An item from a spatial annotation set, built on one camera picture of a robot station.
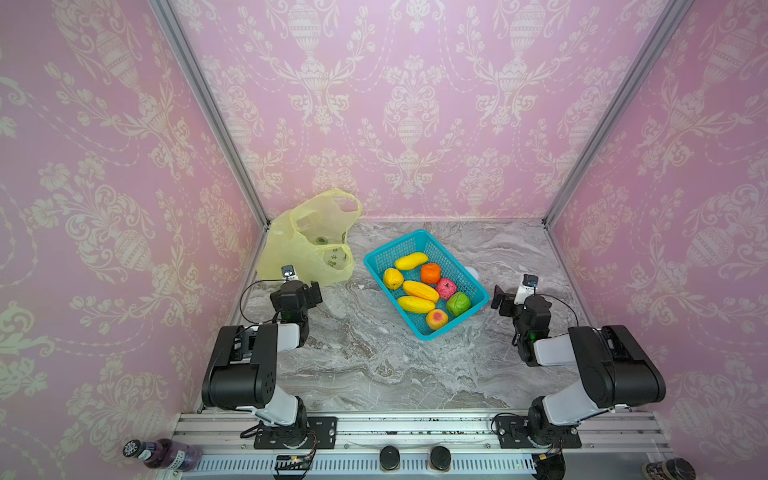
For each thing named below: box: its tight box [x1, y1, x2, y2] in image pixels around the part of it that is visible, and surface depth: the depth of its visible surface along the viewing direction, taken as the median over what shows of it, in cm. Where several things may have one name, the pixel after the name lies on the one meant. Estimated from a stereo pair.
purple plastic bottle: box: [123, 438, 203, 471], surface depth 63 cm
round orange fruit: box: [421, 263, 441, 285], surface depth 101 cm
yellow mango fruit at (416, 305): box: [397, 296, 436, 314], surface depth 94 cm
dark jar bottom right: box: [642, 457, 697, 480], surface depth 64 cm
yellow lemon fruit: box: [383, 267, 404, 290], surface depth 99 cm
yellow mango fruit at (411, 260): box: [394, 252, 429, 270], surface depth 106 cm
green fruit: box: [447, 292, 471, 317], surface depth 94 cm
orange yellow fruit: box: [426, 308, 449, 331], surface depth 91 cm
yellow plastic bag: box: [257, 189, 362, 287], surface depth 96 cm
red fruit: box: [436, 278, 457, 301], surface depth 97 cm
